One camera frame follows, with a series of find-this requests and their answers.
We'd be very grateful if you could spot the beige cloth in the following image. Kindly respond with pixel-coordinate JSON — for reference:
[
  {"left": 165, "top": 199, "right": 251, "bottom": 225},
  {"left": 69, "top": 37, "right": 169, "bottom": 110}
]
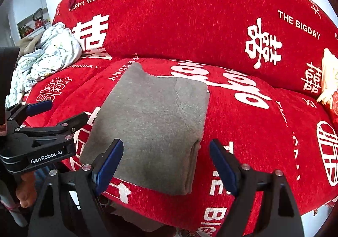
[{"left": 17, "top": 33, "right": 43, "bottom": 61}]

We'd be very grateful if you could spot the wall poster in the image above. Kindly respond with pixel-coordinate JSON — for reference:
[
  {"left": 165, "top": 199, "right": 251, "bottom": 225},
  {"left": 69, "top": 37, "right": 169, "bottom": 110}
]
[{"left": 17, "top": 15, "right": 51, "bottom": 40}]

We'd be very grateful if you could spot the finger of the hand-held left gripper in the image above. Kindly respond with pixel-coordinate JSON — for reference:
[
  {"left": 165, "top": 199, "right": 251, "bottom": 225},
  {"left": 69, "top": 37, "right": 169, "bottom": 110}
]
[
  {"left": 5, "top": 100, "right": 53, "bottom": 128},
  {"left": 14, "top": 112, "right": 90, "bottom": 138}
]

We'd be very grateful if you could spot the red printed sofa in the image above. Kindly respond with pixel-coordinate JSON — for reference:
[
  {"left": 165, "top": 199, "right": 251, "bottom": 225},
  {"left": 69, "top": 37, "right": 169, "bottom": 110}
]
[{"left": 22, "top": 0, "right": 338, "bottom": 237}]

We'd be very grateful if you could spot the cream fringed cloth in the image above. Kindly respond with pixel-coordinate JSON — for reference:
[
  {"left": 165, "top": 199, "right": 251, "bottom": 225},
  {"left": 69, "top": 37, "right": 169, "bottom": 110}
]
[{"left": 316, "top": 48, "right": 338, "bottom": 107}]

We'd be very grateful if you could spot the black handle bar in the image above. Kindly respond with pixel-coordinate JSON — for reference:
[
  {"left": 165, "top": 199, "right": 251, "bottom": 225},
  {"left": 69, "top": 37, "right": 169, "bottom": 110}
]
[{"left": 32, "top": 8, "right": 48, "bottom": 30}]

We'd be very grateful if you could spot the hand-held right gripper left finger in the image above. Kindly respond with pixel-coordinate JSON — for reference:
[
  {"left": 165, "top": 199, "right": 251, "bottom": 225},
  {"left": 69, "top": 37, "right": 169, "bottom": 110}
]
[{"left": 28, "top": 139, "right": 124, "bottom": 237}]

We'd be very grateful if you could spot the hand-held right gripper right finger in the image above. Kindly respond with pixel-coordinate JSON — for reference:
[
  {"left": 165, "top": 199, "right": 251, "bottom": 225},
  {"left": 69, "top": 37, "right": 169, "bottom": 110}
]
[{"left": 209, "top": 139, "right": 304, "bottom": 237}]

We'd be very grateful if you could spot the person's left hand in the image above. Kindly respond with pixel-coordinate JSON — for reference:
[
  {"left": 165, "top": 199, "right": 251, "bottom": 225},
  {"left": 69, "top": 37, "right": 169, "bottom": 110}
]
[{"left": 15, "top": 172, "right": 38, "bottom": 209}]

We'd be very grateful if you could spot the grey knit sweater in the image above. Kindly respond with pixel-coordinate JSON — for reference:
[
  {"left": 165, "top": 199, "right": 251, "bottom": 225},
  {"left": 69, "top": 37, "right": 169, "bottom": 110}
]
[{"left": 79, "top": 62, "right": 211, "bottom": 196}]

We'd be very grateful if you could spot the white floral cloth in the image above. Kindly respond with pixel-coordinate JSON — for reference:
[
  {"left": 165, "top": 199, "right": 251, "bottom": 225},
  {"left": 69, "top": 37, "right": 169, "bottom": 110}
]
[{"left": 5, "top": 22, "right": 83, "bottom": 108}]

